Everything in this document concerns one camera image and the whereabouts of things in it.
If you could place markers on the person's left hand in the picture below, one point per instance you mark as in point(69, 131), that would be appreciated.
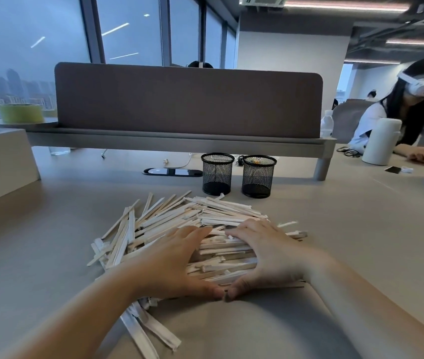
point(167, 265)

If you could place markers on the person's right hand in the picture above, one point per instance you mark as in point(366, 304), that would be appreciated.
point(275, 257)

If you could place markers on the person's left thumb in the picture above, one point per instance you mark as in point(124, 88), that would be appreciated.
point(204, 290)

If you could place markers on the person's right thumb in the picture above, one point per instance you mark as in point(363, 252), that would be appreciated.
point(240, 289)

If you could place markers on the pile of paper-wrapped chopsticks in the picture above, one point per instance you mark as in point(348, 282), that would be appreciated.
point(167, 224)

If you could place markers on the person's right forearm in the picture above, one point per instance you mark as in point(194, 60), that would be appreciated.
point(369, 306)

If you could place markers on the person's left forearm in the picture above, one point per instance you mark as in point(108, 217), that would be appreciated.
point(85, 317)

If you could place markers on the black mesh pen cup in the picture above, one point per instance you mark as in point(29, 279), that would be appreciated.
point(258, 177)
point(217, 173)

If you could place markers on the grey desk shelf riser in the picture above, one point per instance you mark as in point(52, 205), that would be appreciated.
point(182, 142)

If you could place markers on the black glasses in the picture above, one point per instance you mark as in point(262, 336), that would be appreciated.
point(348, 151)

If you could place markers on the clear plastic water bottle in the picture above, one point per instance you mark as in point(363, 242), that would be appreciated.
point(326, 125)

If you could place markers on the brown desk divider panel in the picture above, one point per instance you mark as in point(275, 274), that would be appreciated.
point(189, 100)

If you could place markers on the black smartphone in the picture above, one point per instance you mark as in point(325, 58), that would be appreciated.
point(393, 169)

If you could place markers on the grey office chair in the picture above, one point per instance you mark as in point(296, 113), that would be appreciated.
point(350, 119)

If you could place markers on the white thermos bottle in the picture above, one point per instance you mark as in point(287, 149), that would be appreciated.
point(380, 142)

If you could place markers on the round grey side table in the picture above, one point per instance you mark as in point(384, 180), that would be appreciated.
point(25, 125)

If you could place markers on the green tape roll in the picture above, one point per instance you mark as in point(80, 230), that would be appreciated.
point(21, 114)

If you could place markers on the white VR headset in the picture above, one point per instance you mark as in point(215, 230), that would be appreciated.
point(423, 85)

